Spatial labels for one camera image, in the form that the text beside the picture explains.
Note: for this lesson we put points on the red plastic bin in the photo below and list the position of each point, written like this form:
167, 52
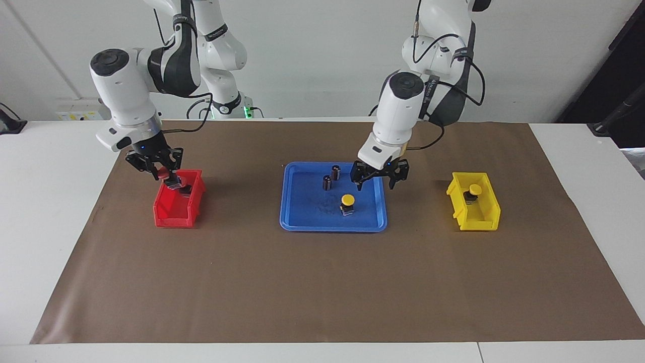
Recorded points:
174, 219

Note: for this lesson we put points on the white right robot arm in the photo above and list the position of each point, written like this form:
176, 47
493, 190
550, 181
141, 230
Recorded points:
121, 91

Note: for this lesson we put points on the yellow plastic bin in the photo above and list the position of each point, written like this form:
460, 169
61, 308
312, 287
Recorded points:
478, 224

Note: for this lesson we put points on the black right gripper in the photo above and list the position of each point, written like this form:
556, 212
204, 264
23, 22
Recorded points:
153, 156

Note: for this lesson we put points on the yellow push button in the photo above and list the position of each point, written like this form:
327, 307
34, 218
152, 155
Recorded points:
347, 199
474, 189

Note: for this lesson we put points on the white wall power strip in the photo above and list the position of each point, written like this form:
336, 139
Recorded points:
75, 113

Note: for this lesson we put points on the black table clamp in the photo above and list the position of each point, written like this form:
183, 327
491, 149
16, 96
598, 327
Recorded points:
10, 123

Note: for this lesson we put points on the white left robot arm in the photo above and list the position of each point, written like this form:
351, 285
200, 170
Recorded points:
398, 111

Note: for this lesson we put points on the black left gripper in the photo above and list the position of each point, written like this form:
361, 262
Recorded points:
380, 169

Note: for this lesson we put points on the blue plastic tray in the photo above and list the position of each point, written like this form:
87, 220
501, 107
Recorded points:
312, 223

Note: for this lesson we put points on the black cylindrical capacitor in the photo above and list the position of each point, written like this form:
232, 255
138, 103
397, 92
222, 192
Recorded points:
336, 173
327, 183

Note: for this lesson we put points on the brown paper table mat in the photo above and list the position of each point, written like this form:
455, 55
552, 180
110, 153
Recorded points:
322, 282

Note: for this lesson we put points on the black camera stand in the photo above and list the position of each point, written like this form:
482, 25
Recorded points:
617, 113

